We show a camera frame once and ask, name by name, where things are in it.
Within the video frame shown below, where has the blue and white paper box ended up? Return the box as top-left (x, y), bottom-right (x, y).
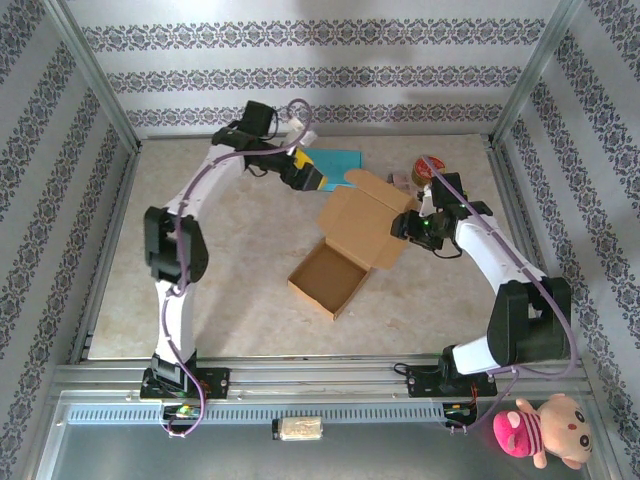
top-left (303, 148), bottom-right (364, 194)

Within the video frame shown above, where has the brown cardboard box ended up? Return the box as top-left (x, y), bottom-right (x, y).
top-left (287, 168), bottom-right (419, 321)

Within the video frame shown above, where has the round tin with red lid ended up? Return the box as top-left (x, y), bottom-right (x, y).
top-left (411, 155), bottom-right (448, 189)

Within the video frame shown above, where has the pink and beige plush toy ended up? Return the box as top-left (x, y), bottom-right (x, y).
top-left (492, 393), bottom-right (595, 470)

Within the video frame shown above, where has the aluminium side rail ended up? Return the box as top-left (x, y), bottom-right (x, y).
top-left (487, 134), bottom-right (574, 364)
top-left (67, 144), bottom-right (144, 364)

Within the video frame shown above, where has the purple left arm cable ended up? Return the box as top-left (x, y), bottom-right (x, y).
top-left (159, 98), bottom-right (314, 440)

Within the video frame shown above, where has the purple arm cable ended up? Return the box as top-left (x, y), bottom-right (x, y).
top-left (159, 98), bottom-right (314, 440)
top-left (421, 156), bottom-right (580, 434)

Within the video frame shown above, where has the aluminium frame post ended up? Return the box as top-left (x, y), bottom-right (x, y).
top-left (42, 0), bottom-right (144, 154)
top-left (489, 0), bottom-right (586, 151)

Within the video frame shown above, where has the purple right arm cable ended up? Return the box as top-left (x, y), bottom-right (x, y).
top-left (421, 156), bottom-right (580, 434)

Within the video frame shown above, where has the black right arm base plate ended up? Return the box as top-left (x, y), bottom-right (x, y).
top-left (405, 364), bottom-right (499, 399)

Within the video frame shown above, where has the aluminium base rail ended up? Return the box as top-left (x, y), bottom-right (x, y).
top-left (49, 355), bottom-right (591, 401)

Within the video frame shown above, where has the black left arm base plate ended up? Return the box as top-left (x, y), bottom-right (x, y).
top-left (139, 367), bottom-right (231, 401)

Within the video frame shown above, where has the slotted grey cable duct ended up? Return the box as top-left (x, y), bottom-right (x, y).
top-left (67, 403), bottom-right (481, 426)

